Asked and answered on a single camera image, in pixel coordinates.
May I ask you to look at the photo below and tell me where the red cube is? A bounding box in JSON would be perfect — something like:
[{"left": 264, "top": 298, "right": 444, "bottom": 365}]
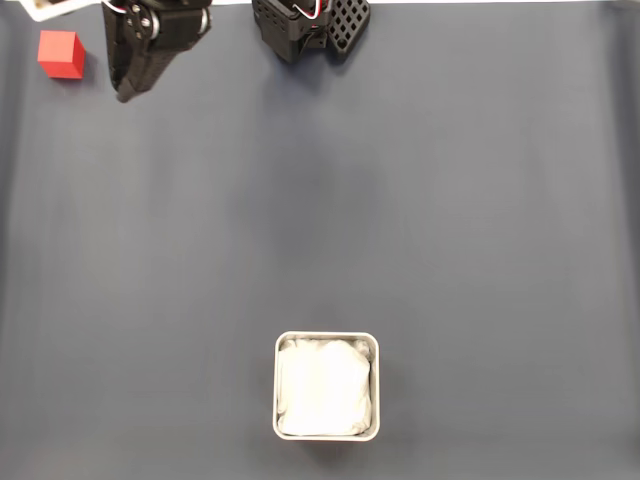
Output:
[{"left": 37, "top": 29, "right": 86, "bottom": 80}]

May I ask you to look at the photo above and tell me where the white square metal box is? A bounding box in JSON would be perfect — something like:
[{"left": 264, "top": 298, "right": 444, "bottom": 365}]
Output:
[{"left": 272, "top": 330, "right": 380, "bottom": 442}]

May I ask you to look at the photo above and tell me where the dark table mat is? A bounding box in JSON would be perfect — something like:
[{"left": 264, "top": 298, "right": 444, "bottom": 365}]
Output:
[{"left": 0, "top": 3, "right": 640, "bottom": 480}]

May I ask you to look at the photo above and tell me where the white crumpled tissue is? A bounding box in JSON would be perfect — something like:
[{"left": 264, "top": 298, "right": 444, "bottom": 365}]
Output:
[{"left": 276, "top": 337, "right": 374, "bottom": 437}]

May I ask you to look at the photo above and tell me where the white camera circuit board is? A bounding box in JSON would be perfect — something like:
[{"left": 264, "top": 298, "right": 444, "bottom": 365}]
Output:
[{"left": 18, "top": 0, "right": 99, "bottom": 23}]

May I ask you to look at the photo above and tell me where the white red black servo cable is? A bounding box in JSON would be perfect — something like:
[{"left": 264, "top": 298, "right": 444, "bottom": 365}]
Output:
[{"left": 291, "top": 0, "right": 332, "bottom": 24}]

